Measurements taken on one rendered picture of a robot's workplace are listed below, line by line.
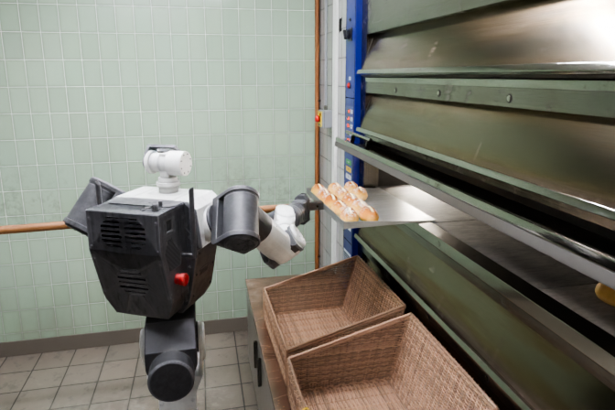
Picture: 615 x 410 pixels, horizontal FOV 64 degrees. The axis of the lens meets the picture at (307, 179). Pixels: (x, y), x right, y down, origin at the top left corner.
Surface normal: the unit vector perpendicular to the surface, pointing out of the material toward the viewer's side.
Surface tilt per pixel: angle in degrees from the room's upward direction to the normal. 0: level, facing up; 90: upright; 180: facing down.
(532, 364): 70
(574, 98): 90
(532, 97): 90
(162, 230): 90
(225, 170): 90
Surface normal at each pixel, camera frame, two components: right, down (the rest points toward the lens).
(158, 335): 0.16, -0.55
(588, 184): -0.92, -0.29
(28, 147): 0.22, 0.20
